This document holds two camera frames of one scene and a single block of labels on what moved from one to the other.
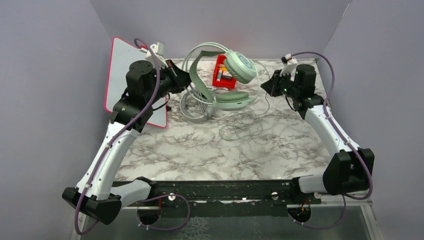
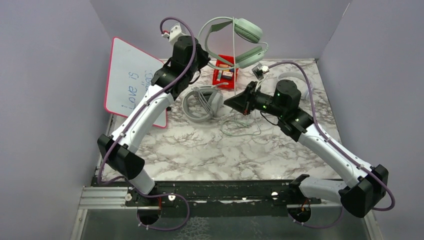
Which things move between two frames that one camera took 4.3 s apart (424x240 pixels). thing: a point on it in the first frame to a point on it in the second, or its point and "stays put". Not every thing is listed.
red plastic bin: x=225 y=83 stays put
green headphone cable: x=245 y=126 to x=259 y=132
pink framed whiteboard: x=123 y=54 stays put
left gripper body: x=165 y=74 to x=201 y=59
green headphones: x=223 y=72 to x=246 y=31
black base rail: x=244 y=198 stays put
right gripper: x=271 y=86 to x=243 y=102
